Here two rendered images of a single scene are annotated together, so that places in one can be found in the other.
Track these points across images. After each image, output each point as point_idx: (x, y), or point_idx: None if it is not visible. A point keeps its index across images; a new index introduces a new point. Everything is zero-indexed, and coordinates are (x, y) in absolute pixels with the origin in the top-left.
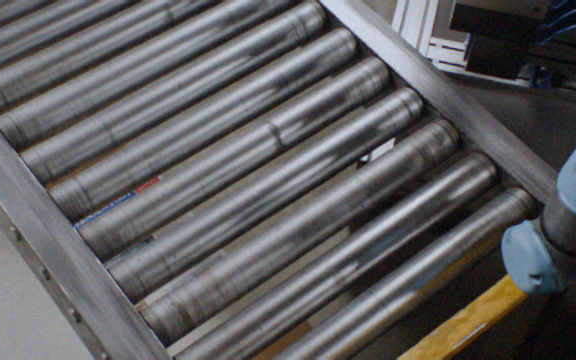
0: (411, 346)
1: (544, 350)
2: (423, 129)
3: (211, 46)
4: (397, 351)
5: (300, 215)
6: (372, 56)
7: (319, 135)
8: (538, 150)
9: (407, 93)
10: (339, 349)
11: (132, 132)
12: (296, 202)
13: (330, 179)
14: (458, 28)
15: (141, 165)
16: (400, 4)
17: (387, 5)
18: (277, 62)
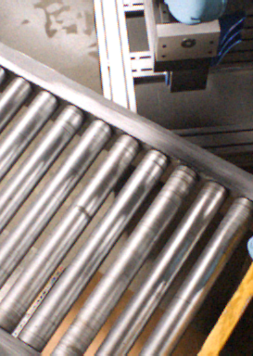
0: (183, 271)
1: None
2: (173, 176)
3: (17, 159)
4: (176, 277)
5: (120, 262)
6: (123, 134)
7: (71, 142)
8: (227, 114)
9: (155, 155)
10: (173, 339)
11: None
12: (73, 197)
13: (91, 172)
14: (159, 70)
15: (9, 262)
16: (100, 33)
17: (84, 24)
18: (65, 159)
